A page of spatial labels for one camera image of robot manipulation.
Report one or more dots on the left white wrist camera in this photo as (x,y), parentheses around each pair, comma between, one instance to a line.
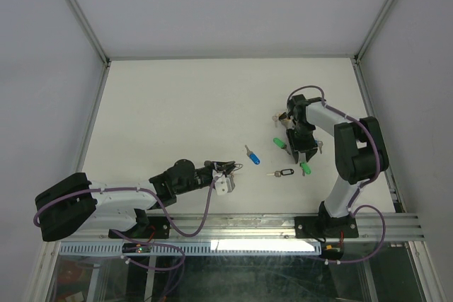
(223,183)

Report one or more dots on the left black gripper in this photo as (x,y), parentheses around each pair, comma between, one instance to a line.
(226,167)

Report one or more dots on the grey slotted cable duct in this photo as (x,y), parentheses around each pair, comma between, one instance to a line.
(212,247)

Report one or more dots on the yellow black tag key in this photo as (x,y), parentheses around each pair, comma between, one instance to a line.
(282,119)

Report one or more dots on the blue tag key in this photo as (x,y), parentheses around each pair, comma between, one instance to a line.
(252,156)
(319,145)

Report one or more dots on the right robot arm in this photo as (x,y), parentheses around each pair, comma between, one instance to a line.
(359,149)

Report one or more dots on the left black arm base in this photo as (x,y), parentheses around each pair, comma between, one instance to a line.
(152,227)

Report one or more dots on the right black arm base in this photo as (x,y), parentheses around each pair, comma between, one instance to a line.
(321,228)

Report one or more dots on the silver keyring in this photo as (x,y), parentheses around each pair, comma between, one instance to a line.
(237,167)

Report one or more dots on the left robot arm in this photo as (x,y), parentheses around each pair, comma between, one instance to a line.
(76,204)

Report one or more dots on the aluminium mounting rail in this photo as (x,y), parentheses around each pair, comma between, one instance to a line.
(400,227)

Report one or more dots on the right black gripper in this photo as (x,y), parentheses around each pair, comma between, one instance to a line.
(311,146)

